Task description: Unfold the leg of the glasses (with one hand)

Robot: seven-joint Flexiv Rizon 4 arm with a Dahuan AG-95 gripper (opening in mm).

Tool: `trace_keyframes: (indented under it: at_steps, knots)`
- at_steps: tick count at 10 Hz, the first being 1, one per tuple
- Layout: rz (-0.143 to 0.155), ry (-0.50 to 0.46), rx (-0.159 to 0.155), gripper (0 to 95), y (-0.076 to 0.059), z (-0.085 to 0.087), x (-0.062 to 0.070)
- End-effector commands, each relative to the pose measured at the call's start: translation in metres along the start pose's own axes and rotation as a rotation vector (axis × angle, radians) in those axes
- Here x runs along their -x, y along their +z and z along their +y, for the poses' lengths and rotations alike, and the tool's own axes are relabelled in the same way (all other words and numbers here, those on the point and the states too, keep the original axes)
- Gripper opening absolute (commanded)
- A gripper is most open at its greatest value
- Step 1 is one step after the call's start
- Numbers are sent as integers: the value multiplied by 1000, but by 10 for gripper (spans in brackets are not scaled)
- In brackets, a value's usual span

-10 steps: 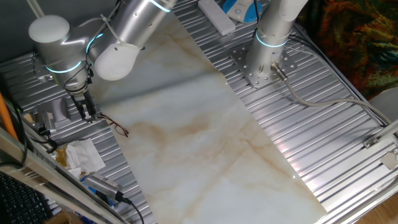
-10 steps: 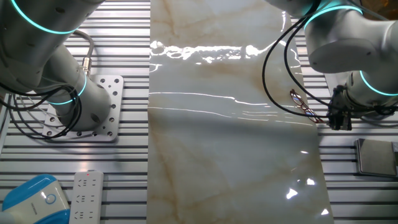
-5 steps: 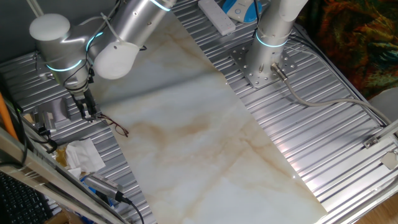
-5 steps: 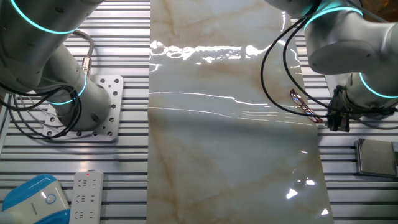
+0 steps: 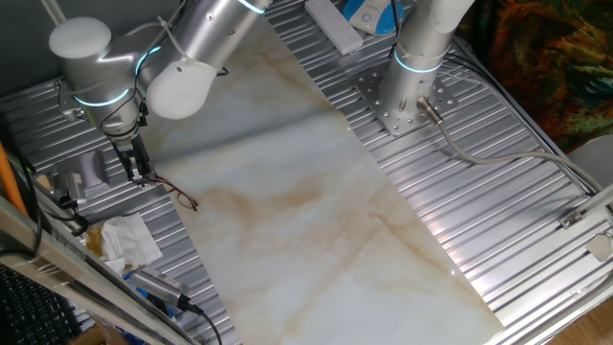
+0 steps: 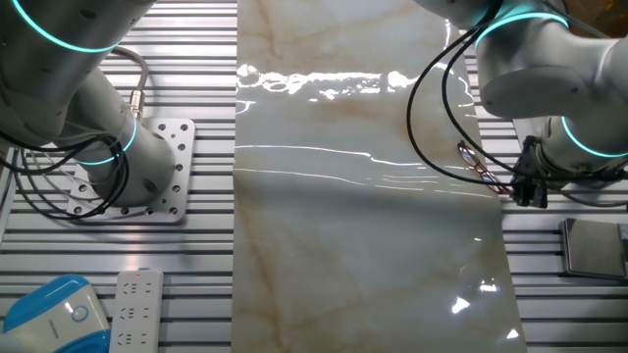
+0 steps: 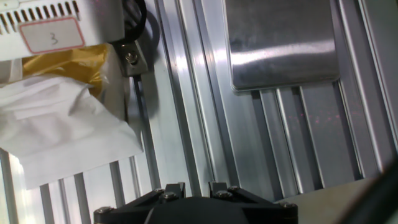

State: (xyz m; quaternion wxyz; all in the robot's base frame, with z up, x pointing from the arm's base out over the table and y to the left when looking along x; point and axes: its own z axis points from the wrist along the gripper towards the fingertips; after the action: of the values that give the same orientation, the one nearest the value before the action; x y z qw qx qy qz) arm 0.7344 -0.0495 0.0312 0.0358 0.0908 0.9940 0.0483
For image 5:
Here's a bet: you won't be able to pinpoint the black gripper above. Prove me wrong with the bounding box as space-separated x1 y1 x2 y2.
113 135 157 187

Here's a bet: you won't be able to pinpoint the brown frame glasses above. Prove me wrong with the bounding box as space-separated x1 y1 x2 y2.
150 174 200 213

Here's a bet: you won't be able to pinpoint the square steel plate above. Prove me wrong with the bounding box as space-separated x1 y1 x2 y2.
50 149 110 191

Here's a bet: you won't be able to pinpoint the white tissue sheet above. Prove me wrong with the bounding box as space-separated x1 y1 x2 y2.
99 212 164 268

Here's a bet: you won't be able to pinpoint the yellow plastic bag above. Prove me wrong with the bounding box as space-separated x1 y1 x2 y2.
84 224 104 259

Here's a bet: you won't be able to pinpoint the crumpled white tissue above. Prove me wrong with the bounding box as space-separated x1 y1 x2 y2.
103 257 126 277

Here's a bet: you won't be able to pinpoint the small aluminium mounting plate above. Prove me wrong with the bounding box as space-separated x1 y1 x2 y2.
56 79 90 124

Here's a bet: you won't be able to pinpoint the grey vented box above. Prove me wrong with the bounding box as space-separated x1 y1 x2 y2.
127 265 193 311

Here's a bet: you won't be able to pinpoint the orange pole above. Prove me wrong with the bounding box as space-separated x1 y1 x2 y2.
0 142 29 217

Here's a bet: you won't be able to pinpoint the brown cardboard box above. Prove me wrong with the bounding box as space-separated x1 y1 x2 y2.
69 323 128 345

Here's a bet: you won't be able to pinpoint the marble pattern table mat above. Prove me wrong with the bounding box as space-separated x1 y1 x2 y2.
138 18 505 345

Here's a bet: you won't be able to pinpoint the black keyboard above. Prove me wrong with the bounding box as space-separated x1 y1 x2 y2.
0 263 82 345

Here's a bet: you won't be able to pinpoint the white slanted rod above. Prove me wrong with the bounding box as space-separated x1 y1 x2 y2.
40 0 68 28

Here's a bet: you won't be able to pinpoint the white power strip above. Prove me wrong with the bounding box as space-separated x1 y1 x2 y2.
304 0 364 56

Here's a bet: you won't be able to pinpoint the blue and white device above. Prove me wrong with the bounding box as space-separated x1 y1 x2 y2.
341 0 406 37

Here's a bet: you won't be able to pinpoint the colourful patterned cloth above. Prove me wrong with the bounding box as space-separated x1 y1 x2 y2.
454 0 613 154

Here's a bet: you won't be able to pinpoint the white rounded object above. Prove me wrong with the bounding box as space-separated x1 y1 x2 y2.
567 133 613 193

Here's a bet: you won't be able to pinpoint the short aluminium profile bar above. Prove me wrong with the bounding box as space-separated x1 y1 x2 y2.
572 184 613 217

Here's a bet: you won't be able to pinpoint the small metal tag plate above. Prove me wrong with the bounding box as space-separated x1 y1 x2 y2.
586 231 613 264

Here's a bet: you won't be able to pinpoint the thin black cable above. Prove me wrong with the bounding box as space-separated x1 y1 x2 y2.
13 157 47 258

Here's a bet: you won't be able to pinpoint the aluminium frame bar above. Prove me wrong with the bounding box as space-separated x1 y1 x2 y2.
0 195 195 345

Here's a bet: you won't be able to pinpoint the black plug cable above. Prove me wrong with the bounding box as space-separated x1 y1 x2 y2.
176 293 225 345

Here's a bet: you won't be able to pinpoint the white cable tie strap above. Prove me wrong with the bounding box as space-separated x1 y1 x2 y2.
156 16 195 62

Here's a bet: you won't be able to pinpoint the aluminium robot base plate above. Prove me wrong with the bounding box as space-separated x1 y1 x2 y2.
353 66 459 138

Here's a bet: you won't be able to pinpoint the black base cable bundle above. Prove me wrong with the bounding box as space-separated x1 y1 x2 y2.
390 0 402 52

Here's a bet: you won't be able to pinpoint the thick grey robot cable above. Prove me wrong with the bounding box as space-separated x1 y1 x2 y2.
416 95 605 193

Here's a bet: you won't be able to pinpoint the small metal corner bracket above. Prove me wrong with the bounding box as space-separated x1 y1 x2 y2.
558 208 585 230

